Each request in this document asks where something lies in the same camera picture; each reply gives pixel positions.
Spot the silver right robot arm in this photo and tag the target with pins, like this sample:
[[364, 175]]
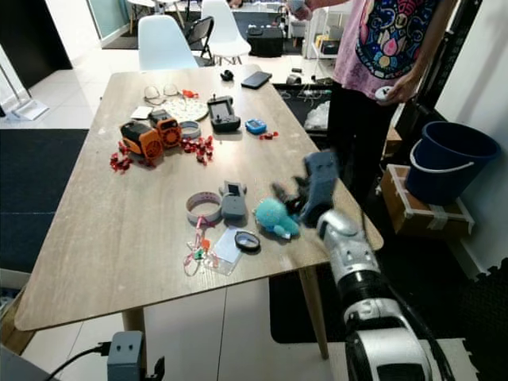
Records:
[[361, 262]]

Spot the small grey device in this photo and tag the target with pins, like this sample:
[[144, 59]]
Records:
[[232, 202]]

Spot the wooden table leg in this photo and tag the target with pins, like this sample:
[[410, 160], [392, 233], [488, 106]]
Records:
[[314, 311], [133, 319]]

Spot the small red clip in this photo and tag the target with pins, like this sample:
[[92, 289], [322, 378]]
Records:
[[189, 94], [268, 135]]

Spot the small blue device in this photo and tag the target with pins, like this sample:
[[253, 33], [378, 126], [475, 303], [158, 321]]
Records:
[[255, 126]]

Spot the clear plastic card sleeve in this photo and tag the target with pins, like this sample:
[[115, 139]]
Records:
[[225, 252]]

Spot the clear plastic bag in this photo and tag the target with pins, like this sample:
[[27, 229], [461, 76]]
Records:
[[317, 116]]

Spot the white tape roll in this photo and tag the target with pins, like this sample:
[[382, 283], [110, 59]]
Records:
[[191, 209]]

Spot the pile of red clips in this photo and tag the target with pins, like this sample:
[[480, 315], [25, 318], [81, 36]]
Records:
[[121, 163], [198, 149]]

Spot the black handheld controller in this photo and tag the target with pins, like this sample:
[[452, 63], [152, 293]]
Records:
[[222, 114]]

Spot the round grey tin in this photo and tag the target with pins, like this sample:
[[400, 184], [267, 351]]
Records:
[[190, 130]]

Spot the small black gadget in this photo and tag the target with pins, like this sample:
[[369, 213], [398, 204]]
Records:
[[294, 79]]

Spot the black smartphone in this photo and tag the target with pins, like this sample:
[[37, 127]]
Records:
[[255, 79]]

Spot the flat black gadget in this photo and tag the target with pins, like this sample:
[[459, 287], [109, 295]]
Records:
[[317, 79]]

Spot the round white perforated mat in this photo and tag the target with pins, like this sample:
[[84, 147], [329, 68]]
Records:
[[184, 109]]

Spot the orange and black device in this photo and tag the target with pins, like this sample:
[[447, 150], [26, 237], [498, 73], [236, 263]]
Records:
[[143, 142], [167, 129]]

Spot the small black round object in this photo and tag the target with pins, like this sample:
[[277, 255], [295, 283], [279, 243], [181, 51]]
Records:
[[227, 75]]

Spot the small white round object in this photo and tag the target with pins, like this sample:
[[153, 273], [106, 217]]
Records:
[[384, 93]]

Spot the black equipment case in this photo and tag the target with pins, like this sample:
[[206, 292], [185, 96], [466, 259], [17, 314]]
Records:
[[266, 41]]

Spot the light wooden table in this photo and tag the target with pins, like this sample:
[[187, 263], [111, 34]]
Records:
[[127, 206]]

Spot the brown cardboard box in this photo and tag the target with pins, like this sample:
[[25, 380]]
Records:
[[8, 319]]

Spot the small white card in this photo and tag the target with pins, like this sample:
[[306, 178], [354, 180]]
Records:
[[141, 113]]

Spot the white plastic chair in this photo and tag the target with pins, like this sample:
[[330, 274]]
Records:
[[163, 44], [222, 28]]

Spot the person in pink printed shirt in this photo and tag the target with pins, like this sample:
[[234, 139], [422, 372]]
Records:
[[385, 40]]

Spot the dark floor rug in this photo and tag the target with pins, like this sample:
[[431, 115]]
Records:
[[40, 190]]

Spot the white floor stand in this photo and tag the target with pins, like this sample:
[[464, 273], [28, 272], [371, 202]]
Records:
[[28, 109]]

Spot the black cabinet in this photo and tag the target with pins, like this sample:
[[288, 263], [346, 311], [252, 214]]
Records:
[[30, 32]]

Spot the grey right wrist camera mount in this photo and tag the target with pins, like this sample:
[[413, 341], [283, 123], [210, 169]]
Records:
[[321, 184]]

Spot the thin frame eyeglasses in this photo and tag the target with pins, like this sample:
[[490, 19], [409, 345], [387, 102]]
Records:
[[152, 94]]

